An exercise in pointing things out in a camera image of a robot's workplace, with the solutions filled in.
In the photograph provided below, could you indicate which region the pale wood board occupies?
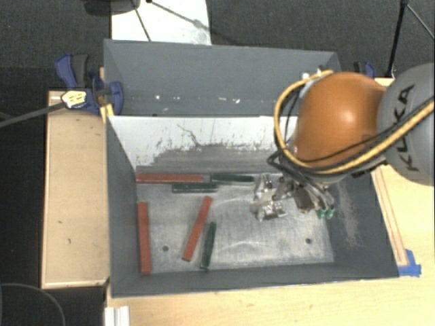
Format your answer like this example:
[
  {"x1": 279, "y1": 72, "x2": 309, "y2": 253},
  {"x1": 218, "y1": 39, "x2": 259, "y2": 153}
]
[{"x1": 40, "y1": 90, "x2": 111, "y2": 290}]

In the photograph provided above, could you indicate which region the red-brown flat block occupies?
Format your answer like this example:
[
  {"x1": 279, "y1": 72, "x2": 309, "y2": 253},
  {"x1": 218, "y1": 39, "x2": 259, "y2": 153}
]
[
  {"x1": 137, "y1": 200, "x2": 153, "y2": 275},
  {"x1": 181, "y1": 195, "x2": 214, "y2": 263},
  {"x1": 135, "y1": 172, "x2": 205, "y2": 184}
]

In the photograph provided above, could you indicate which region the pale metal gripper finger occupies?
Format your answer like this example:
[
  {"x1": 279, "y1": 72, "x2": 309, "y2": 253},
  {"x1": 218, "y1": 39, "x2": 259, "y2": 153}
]
[
  {"x1": 250, "y1": 174, "x2": 273, "y2": 214},
  {"x1": 256, "y1": 200, "x2": 289, "y2": 222}
]

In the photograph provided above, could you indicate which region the grey metal bin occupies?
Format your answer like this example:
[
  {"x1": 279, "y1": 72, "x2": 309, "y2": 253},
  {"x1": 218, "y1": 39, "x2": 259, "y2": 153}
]
[{"x1": 103, "y1": 38, "x2": 400, "y2": 298}]

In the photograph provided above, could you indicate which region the dark green flat block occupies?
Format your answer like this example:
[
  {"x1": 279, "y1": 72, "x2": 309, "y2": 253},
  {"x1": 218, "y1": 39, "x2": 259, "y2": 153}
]
[
  {"x1": 199, "y1": 221, "x2": 218, "y2": 272},
  {"x1": 209, "y1": 173, "x2": 256, "y2": 184},
  {"x1": 171, "y1": 182, "x2": 219, "y2": 194}
]

